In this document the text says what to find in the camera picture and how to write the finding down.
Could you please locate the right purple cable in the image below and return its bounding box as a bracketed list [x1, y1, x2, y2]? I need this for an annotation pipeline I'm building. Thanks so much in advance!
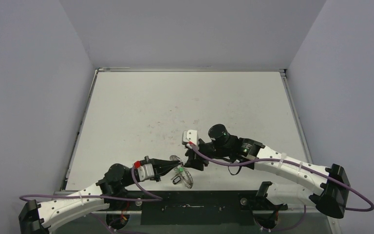
[188, 142, 374, 213]

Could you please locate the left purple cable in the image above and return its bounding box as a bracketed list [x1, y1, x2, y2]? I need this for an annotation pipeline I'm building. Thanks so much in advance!
[19, 164, 164, 203]

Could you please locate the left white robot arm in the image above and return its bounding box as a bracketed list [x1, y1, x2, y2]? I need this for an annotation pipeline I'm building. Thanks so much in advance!
[18, 157, 183, 234]

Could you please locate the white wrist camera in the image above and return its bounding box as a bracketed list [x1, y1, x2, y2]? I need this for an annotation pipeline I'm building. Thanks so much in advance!
[133, 161, 155, 182]
[182, 130, 199, 149]

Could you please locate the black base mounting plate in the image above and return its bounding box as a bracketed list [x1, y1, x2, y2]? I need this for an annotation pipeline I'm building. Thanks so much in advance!
[108, 190, 288, 226]

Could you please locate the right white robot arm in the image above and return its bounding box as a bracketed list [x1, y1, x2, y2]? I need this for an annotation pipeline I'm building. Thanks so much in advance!
[182, 124, 350, 219]

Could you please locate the purple cable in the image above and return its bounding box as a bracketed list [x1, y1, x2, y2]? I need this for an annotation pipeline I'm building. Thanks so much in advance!
[19, 164, 164, 203]
[188, 142, 374, 213]

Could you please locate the metal disc with keyrings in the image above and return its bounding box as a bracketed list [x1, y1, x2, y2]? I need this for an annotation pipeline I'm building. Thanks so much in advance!
[169, 155, 194, 189]

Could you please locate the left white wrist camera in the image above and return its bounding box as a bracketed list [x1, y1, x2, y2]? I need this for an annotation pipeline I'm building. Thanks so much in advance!
[133, 161, 155, 182]

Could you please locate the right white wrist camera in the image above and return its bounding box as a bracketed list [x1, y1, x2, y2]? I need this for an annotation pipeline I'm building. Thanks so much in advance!
[182, 130, 199, 149]

